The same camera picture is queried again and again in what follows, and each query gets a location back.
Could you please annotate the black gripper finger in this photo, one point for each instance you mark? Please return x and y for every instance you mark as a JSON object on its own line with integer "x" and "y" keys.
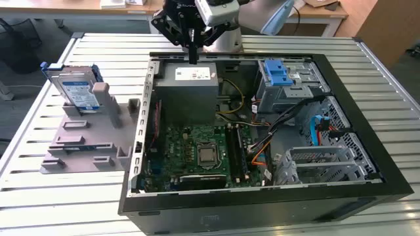
{"x": 215, "y": 37}
{"x": 167, "y": 27}

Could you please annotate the hard disk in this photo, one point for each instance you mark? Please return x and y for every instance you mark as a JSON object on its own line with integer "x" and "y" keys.
{"x": 76, "y": 91}

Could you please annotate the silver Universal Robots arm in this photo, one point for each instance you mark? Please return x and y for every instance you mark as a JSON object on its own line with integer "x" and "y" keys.
{"x": 229, "y": 39}

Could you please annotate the silver disk bay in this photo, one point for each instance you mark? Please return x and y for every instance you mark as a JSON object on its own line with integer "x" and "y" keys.
{"x": 328, "y": 165}

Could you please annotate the small white box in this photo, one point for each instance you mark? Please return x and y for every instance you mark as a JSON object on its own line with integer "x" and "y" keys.
{"x": 135, "y": 2}

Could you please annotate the blue drive latch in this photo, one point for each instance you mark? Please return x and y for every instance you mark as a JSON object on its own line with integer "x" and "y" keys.
{"x": 277, "y": 73}

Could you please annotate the grey power supply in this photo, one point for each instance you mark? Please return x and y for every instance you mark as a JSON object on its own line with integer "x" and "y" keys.
{"x": 187, "y": 103}

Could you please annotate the wooden desk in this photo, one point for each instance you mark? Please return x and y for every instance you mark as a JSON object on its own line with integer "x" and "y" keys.
{"x": 65, "y": 11}

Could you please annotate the grey metal drive cage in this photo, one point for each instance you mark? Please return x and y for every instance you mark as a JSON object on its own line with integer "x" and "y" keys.
{"x": 295, "y": 94}

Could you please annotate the brown cardboard piece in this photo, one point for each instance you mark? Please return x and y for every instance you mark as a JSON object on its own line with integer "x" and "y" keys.
{"x": 320, "y": 3}

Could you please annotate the green motherboard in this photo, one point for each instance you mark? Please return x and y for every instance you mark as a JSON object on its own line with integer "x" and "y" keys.
{"x": 187, "y": 137}

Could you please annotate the CPU socket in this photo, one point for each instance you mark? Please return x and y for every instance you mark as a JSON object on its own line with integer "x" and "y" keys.
{"x": 207, "y": 143}

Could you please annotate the black mesh bin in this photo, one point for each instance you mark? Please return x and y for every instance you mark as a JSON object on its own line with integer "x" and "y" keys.
{"x": 19, "y": 59}

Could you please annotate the black RAM stick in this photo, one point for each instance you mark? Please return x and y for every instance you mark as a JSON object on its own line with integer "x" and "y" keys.
{"x": 232, "y": 152}

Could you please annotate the CPU with silver top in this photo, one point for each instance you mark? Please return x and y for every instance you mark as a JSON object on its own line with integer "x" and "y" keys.
{"x": 207, "y": 156}

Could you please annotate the grey parts rack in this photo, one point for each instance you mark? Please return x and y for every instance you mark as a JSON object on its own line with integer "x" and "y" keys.
{"x": 88, "y": 137}

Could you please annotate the wooden cabinet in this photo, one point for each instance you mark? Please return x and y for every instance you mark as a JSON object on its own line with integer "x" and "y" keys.
{"x": 387, "y": 29}

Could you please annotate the blue RAM stick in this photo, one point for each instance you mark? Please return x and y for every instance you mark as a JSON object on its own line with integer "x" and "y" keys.
{"x": 79, "y": 148}

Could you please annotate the grey stand foot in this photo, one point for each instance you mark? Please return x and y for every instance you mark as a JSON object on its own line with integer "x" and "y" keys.
{"x": 7, "y": 94}

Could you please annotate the black graphics card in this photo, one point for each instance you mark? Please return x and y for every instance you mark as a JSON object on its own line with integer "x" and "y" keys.
{"x": 203, "y": 182}

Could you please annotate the black chair base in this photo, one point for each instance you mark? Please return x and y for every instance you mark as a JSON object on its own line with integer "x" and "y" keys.
{"x": 413, "y": 50}

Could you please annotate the black PC case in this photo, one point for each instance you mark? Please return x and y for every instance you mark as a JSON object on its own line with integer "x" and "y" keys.
{"x": 229, "y": 211}

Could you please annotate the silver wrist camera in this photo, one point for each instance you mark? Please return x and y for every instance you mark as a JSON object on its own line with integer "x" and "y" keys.
{"x": 220, "y": 14}

